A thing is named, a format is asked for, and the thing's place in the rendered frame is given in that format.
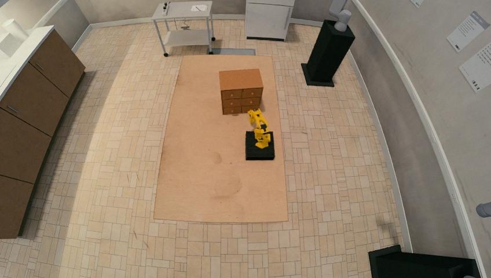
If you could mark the brown chest of drawers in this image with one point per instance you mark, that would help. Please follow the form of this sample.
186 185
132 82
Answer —
240 79

